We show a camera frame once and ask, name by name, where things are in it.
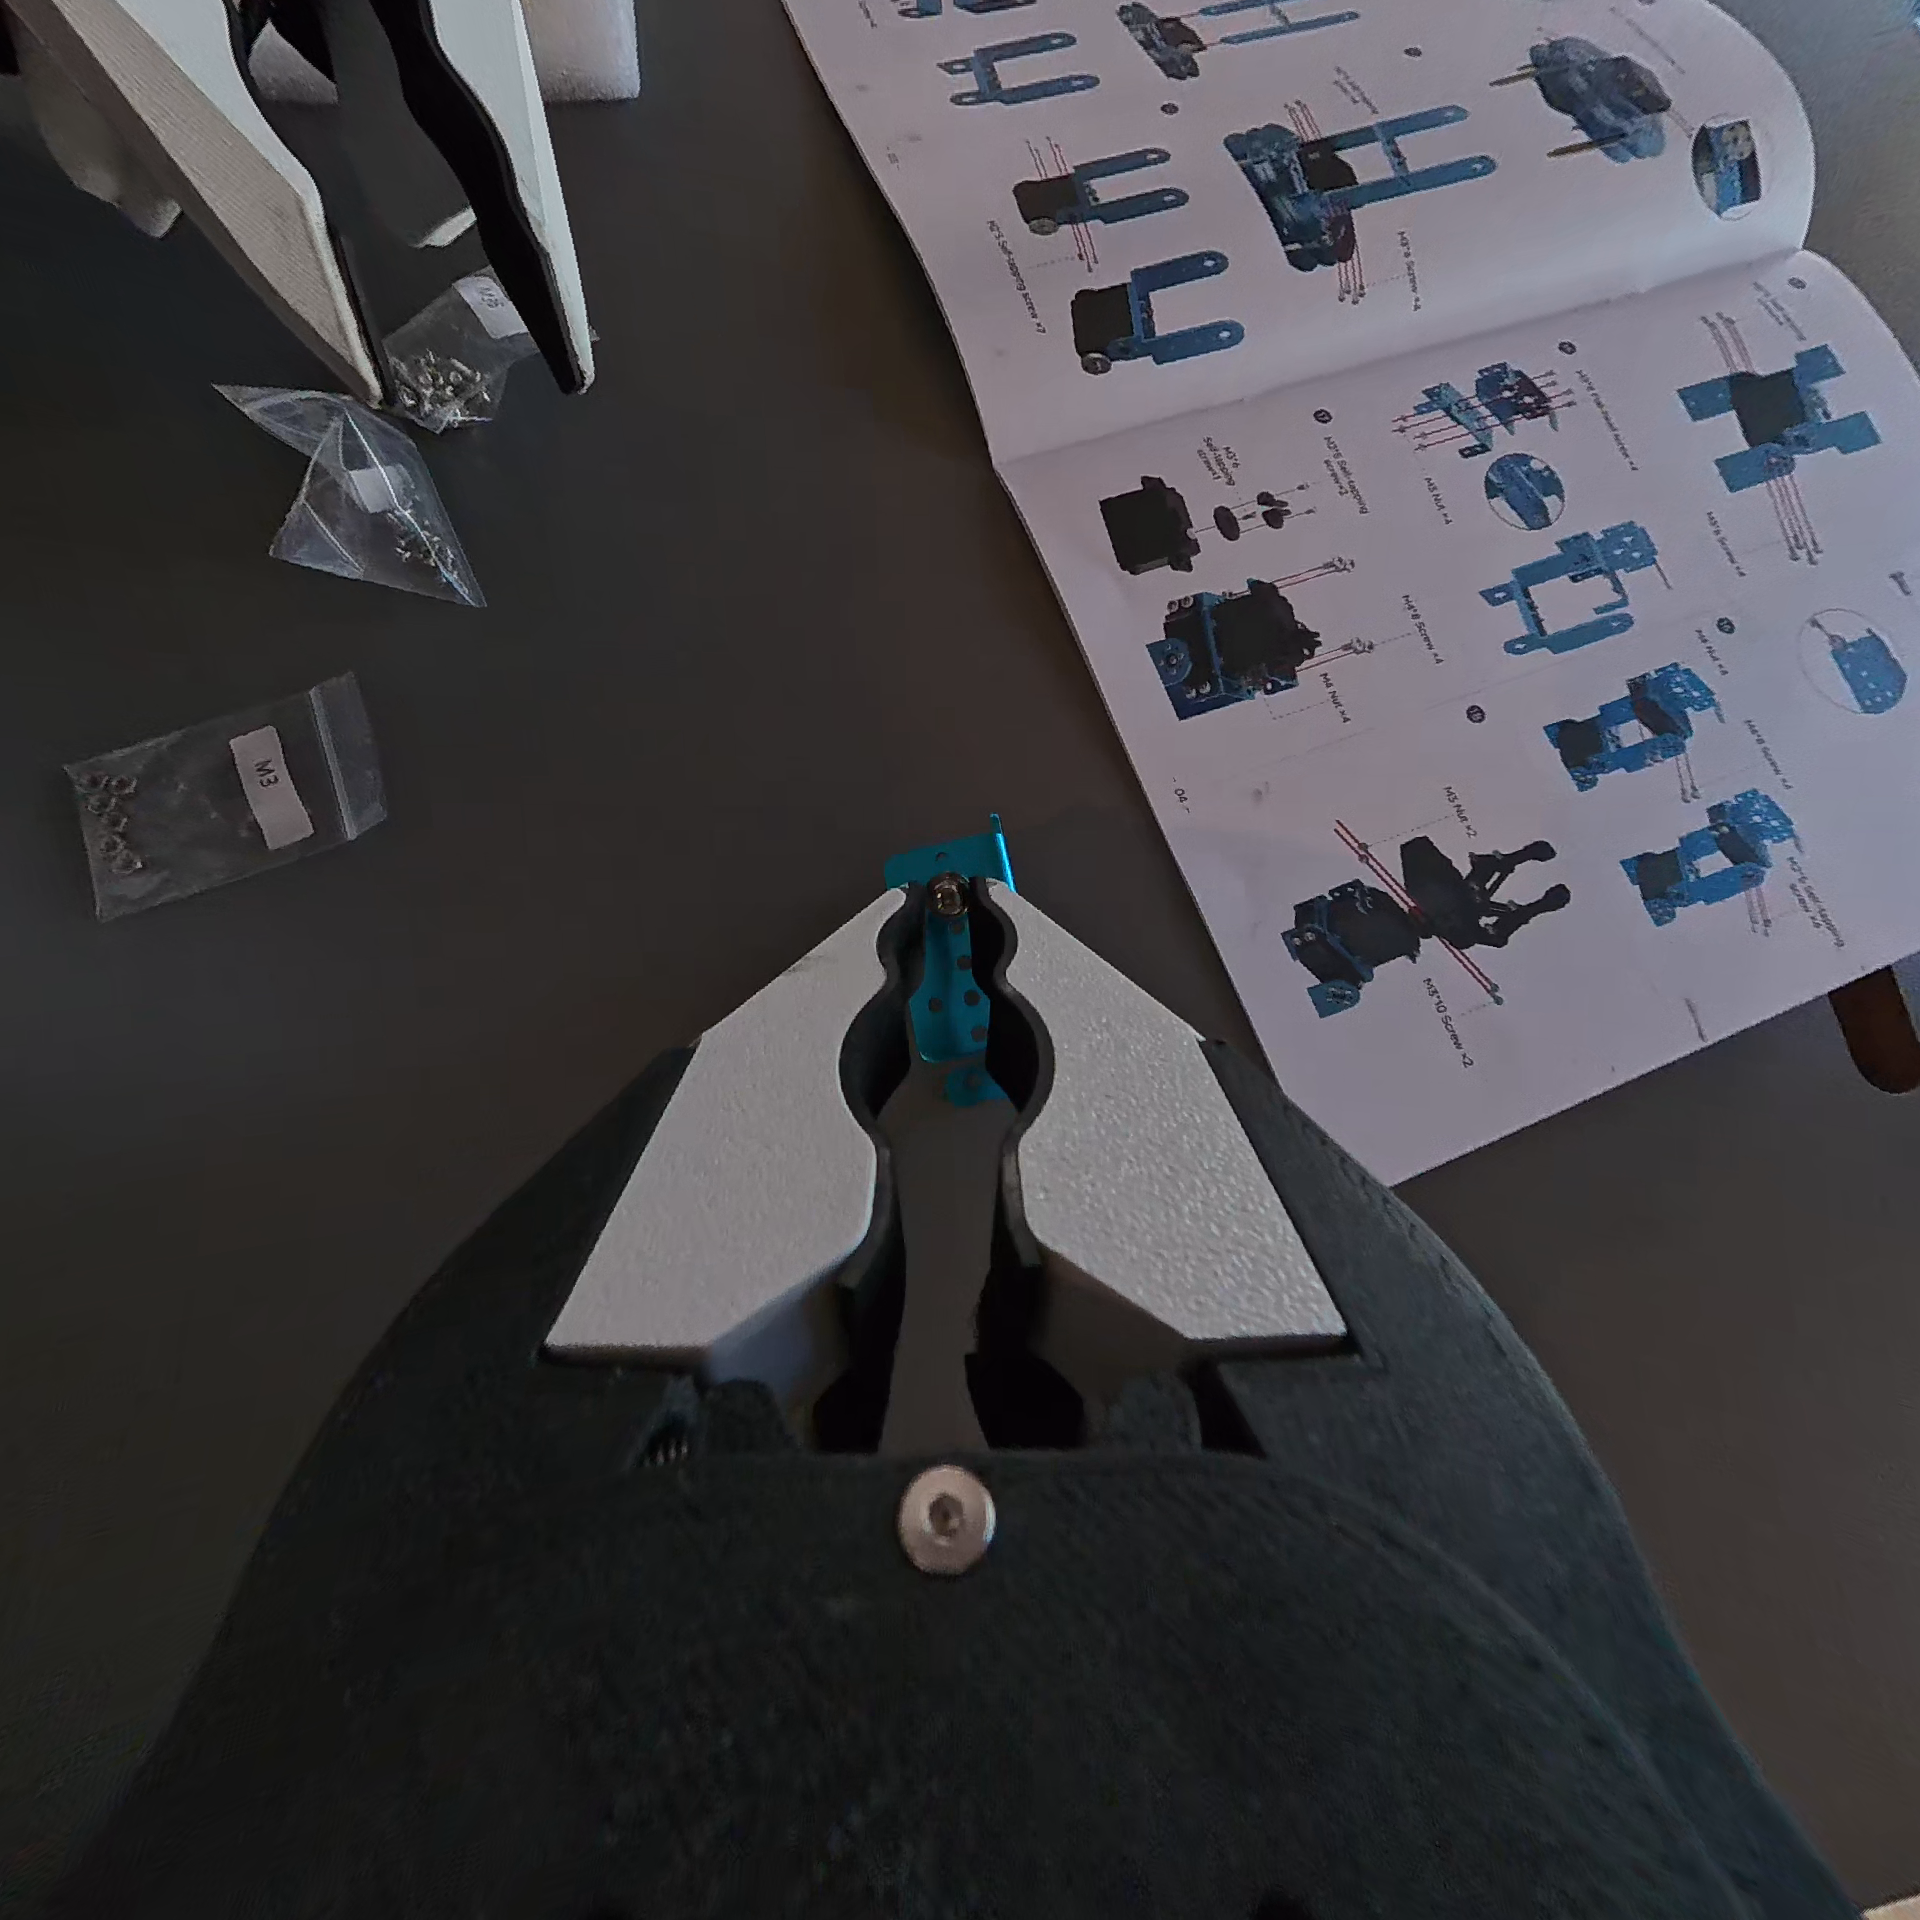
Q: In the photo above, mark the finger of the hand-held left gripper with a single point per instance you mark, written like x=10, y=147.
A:
x=521, y=178
x=227, y=147

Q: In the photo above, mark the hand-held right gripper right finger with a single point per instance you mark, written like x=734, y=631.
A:
x=1171, y=1196

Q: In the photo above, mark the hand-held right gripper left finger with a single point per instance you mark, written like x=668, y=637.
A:
x=719, y=1196

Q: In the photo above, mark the small clear screw bag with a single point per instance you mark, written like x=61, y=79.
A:
x=452, y=378

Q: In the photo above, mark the blue metal bracket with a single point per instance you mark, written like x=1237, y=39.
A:
x=947, y=1009

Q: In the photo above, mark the dark desk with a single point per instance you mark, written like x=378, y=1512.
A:
x=679, y=606

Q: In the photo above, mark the white foam block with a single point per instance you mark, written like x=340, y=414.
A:
x=596, y=57

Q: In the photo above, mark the flat clear nut bag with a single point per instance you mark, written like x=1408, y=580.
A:
x=227, y=793

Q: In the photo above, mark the brown rounded object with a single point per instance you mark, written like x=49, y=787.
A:
x=1886, y=1035

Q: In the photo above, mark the open instruction manual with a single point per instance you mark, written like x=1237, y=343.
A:
x=1354, y=378

